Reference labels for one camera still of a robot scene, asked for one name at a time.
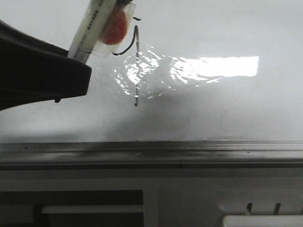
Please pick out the white box corner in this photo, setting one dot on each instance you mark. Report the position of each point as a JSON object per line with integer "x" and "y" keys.
{"x": 263, "y": 221}

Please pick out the aluminium whiteboard tray rail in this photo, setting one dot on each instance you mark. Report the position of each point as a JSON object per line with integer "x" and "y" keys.
{"x": 15, "y": 156}

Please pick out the red magnet taped to marker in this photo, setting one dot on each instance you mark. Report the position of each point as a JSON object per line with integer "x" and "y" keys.
{"x": 115, "y": 30}

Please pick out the white whiteboard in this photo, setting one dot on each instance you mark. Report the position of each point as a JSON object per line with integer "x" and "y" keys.
{"x": 209, "y": 70}

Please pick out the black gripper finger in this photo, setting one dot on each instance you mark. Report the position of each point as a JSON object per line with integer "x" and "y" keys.
{"x": 32, "y": 70}

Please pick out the white black whiteboard marker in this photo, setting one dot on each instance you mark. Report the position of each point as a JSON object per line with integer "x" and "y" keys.
{"x": 90, "y": 28}

